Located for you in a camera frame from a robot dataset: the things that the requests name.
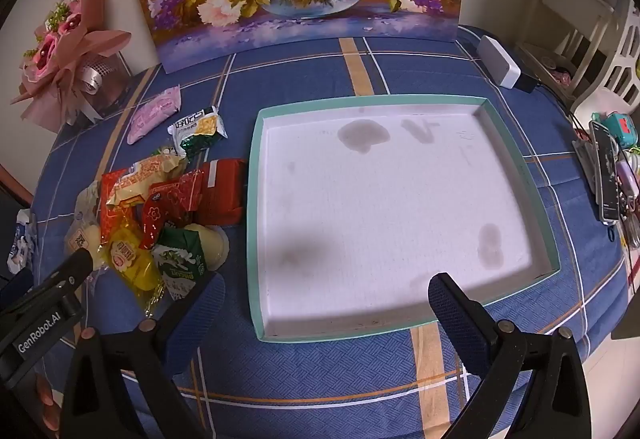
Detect teal toy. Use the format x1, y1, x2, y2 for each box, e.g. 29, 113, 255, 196
602, 113, 638, 150

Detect pink flower bouquet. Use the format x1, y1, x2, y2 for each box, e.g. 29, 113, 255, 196
10, 0, 132, 134

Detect red packet with white strip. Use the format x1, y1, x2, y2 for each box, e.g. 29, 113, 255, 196
192, 158, 248, 226

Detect orange yellow cracker packet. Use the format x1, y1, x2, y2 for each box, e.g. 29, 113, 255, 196
99, 155, 190, 242

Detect black plug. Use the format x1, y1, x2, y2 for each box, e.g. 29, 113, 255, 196
515, 71, 541, 94

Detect teal shallow box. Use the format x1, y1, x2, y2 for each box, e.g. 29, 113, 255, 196
248, 94, 561, 345

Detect white plastic basket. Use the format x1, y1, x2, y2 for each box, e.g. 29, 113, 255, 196
570, 4, 640, 120

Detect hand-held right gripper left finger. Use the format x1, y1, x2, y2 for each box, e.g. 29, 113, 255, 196
59, 271, 227, 439

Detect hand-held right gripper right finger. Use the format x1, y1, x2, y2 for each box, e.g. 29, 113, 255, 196
427, 273, 601, 439

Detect pink snack packet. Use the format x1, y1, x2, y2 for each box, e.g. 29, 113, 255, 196
126, 85, 182, 144

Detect blue plaid tablecloth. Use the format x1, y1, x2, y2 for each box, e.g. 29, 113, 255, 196
30, 24, 640, 439

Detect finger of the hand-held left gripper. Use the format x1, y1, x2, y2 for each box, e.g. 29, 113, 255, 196
0, 248, 96, 321

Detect white power adapter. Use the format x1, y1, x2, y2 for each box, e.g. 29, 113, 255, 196
476, 35, 522, 90

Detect purple pouch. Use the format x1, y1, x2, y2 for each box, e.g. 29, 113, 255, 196
616, 159, 640, 210

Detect white bun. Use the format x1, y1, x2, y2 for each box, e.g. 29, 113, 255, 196
67, 181, 108, 270

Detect white and green snack packet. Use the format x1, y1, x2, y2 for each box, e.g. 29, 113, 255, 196
167, 105, 228, 157

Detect yellow snack packet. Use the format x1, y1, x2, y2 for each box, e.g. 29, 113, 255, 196
97, 226, 166, 315

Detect red gold-print packet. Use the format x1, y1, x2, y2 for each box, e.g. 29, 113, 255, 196
147, 174, 201, 220

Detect blue white tissue pack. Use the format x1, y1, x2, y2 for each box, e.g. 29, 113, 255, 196
6, 209, 38, 275

